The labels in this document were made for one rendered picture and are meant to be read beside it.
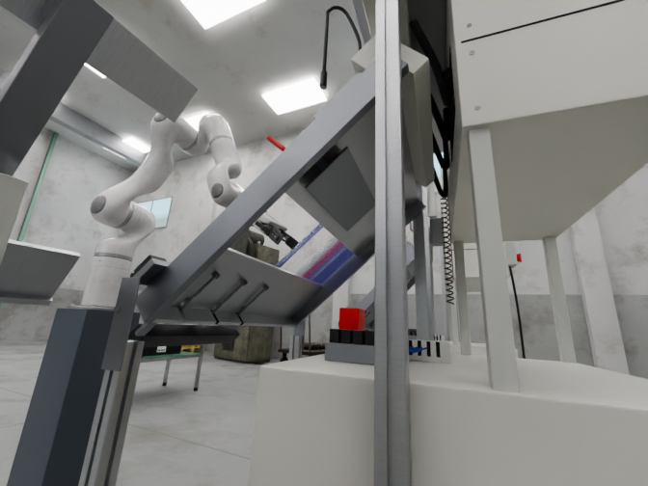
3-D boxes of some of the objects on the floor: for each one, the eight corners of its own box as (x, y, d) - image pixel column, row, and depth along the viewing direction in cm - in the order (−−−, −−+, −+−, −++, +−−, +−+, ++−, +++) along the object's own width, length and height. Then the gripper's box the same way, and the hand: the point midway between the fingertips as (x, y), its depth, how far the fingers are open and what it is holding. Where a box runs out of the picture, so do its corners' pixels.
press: (289, 361, 565) (299, 234, 632) (252, 367, 464) (268, 216, 531) (235, 355, 618) (249, 239, 686) (191, 360, 517) (212, 223, 585)
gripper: (263, 229, 106) (295, 257, 98) (229, 216, 90) (265, 248, 83) (276, 212, 105) (309, 239, 97) (244, 196, 90) (281, 227, 82)
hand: (286, 242), depth 90 cm, fingers open, 8 cm apart
